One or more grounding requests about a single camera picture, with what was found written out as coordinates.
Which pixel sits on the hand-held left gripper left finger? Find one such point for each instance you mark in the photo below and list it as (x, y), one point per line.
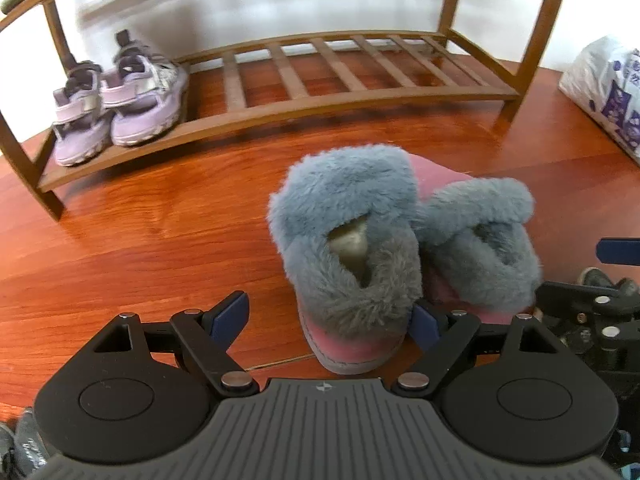
(231, 312)

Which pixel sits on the pink boot with grey fur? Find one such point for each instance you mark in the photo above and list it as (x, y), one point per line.
(480, 210)
(345, 195)

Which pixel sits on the brown wooden shoe rack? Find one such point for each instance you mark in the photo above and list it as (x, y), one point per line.
(530, 60)

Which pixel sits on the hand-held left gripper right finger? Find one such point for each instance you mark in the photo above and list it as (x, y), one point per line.
(424, 324)

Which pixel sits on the white printed plastic bag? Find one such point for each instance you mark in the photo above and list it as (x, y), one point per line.
(610, 90)

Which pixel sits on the purple mesh sandal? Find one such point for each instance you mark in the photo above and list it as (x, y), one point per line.
(80, 130)
(145, 105)

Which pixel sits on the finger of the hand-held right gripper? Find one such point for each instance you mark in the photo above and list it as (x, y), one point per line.
(565, 297)
(620, 251)

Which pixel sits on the black lace-up shoe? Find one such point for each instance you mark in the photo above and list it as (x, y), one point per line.
(25, 450)

